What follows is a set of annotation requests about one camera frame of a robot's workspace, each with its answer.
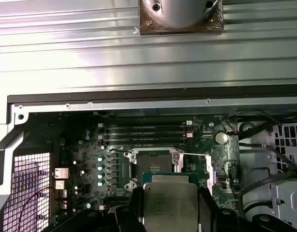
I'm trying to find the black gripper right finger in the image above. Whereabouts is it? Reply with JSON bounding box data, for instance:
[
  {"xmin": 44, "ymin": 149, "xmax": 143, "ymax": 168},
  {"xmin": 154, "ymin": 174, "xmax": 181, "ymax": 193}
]
[{"xmin": 198, "ymin": 186, "xmax": 297, "ymax": 232}]

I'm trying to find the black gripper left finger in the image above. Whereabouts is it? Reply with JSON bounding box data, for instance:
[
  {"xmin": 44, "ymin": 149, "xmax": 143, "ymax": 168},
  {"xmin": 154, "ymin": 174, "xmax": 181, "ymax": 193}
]
[{"xmin": 45, "ymin": 186, "xmax": 149, "ymax": 232}]

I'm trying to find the silver CPU green board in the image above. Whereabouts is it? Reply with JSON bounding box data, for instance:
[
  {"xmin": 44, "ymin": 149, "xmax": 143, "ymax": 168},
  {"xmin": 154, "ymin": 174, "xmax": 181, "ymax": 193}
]
[{"xmin": 141, "ymin": 172, "xmax": 200, "ymax": 232}]

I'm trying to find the metal socket cover frame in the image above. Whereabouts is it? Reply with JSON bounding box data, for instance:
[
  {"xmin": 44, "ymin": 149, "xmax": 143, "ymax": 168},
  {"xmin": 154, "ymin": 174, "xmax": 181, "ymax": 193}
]
[{"xmin": 174, "ymin": 151, "xmax": 217, "ymax": 189}]

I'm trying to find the thin metal locking lever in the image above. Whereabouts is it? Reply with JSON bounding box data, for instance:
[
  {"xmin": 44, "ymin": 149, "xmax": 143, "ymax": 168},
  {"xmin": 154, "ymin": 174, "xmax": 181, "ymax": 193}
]
[{"xmin": 108, "ymin": 148, "xmax": 130, "ymax": 155}]

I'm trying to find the CPU socket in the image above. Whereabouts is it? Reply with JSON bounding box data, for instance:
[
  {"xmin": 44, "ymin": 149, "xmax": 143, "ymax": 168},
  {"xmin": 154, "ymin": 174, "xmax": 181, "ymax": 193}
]
[{"xmin": 123, "ymin": 145, "xmax": 186, "ymax": 194}]

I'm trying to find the green motherboard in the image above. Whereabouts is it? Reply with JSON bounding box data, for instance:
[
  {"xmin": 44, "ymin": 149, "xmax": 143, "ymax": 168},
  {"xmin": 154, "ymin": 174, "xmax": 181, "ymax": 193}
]
[{"xmin": 51, "ymin": 111, "xmax": 240, "ymax": 219}]

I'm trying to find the silver coin battery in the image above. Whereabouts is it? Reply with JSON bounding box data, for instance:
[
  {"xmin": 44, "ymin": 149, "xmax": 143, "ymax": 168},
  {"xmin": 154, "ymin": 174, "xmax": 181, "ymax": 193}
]
[{"xmin": 215, "ymin": 131, "xmax": 228, "ymax": 145}]

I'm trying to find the silver perforated drive cage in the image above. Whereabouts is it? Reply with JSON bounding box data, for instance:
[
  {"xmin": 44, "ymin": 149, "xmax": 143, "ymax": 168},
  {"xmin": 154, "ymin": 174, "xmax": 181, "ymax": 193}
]
[{"xmin": 269, "ymin": 122, "xmax": 297, "ymax": 232}]

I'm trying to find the black and silver PC case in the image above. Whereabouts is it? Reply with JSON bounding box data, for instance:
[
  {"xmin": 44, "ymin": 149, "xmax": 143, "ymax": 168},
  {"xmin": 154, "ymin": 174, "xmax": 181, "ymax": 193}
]
[{"xmin": 0, "ymin": 93, "xmax": 297, "ymax": 232}]

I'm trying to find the thick black cable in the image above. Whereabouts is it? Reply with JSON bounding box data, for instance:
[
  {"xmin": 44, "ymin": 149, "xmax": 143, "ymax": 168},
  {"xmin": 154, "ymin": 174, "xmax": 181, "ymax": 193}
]
[{"xmin": 239, "ymin": 165, "xmax": 297, "ymax": 201}]

